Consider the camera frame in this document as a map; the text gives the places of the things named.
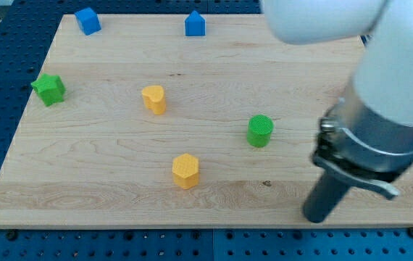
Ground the green star block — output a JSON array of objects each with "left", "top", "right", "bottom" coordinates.
[{"left": 31, "top": 73, "right": 66, "bottom": 107}]

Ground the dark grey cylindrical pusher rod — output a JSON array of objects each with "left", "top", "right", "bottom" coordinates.
[{"left": 302, "top": 171, "right": 351, "bottom": 223}]

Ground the green cylinder block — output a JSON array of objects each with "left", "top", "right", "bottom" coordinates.
[{"left": 246, "top": 115, "right": 274, "bottom": 148}]

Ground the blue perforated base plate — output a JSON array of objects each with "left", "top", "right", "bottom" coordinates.
[{"left": 0, "top": 1, "right": 413, "bottom": 260}]

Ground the blue cube block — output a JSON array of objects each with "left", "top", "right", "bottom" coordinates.
[{"left": 74, "top": 7, "right": 101, "bottom": 36}]

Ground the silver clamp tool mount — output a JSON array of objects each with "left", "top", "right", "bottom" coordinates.
[{"left": 312, "top": 79, "right": 413, "bottom": 200}]

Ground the yellow hexagon block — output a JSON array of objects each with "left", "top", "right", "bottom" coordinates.
[{"left": 172, "top": 154, "right": 199, "bottom": 189}]

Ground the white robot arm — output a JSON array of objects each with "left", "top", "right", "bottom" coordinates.
[{"left": 260, "top": 0, "right": 413, "bottom": 223}]

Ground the yellow heart block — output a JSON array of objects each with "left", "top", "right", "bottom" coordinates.
[{"left": 141, "top": 85, "right": 167, "bottom": 115}]

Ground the blue pentagon block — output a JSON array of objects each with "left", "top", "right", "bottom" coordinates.
[{"left": 184, "top": 10, "right": 206, "bottom": 36}]

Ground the wooden board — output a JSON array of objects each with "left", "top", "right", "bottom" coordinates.
[{"left": 0, "top": 13, "right": 413, "bottom": 230}]

